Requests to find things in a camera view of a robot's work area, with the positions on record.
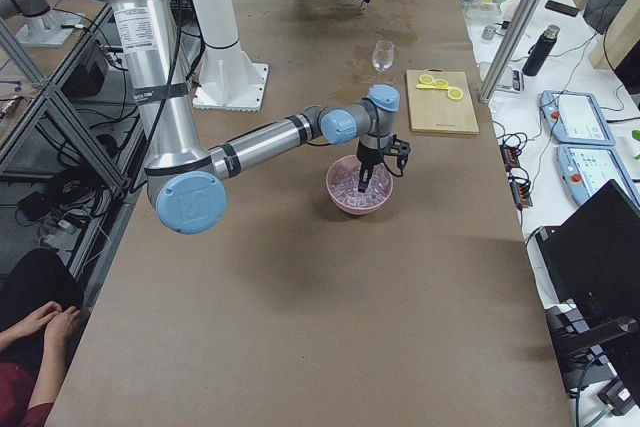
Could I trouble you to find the pink bowl of ice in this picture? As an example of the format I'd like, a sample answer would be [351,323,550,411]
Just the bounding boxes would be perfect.
[325,155,394,216]

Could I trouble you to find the clear wine glass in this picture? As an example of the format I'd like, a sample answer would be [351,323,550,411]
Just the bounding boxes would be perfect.
[371,40,395,74]

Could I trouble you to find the seated person's hands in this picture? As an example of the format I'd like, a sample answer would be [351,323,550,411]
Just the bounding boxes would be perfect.
[7,301,84,352]

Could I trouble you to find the wooden cutting board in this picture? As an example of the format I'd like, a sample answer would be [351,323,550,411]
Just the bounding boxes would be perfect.
[406,69,479,135]

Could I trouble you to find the yellow plastic knife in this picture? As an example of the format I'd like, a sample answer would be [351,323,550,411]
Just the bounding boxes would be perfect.
[415,83,451,91]

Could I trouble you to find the middle lemon slice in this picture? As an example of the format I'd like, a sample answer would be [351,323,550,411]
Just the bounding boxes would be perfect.
[434,78,449,89]

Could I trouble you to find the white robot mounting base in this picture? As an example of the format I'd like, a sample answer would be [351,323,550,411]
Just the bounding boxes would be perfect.
[193,45,269,112]

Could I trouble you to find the black water bottle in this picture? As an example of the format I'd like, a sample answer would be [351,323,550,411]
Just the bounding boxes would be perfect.
[522,24,560,77]

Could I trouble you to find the teach pendant tablet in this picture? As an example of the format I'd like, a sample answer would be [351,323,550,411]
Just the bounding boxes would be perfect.
[556,144,639,206]
[539,90,615,146]

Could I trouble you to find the black laptop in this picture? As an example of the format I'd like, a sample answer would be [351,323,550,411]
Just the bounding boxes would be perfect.
[535,180,639,323]

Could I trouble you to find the lemon slice near handle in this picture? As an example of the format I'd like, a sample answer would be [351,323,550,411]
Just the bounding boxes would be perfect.
[419,74,434,85]

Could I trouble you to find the aluminium frame post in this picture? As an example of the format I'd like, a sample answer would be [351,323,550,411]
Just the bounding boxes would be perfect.
[478,0,539,105]

